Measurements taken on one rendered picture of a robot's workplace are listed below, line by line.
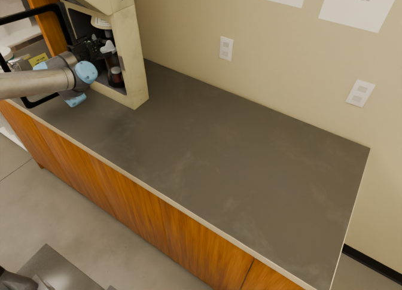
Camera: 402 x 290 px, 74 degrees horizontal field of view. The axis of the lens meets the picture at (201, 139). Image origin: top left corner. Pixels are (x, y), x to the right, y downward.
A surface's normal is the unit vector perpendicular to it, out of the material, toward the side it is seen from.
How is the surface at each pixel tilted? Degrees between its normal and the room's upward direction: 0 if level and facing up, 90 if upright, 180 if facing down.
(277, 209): 0
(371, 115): 90
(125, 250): 0
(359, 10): 90
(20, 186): 0
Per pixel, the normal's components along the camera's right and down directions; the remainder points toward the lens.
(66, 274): 0.02, -0.68
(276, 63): -0.55, 0.61
